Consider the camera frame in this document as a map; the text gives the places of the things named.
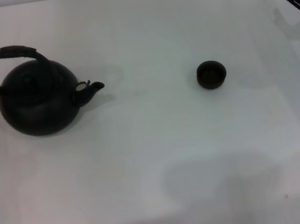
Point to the small dark teacup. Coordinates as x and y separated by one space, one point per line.
211 75

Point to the black round teapot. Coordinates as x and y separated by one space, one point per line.
39 110

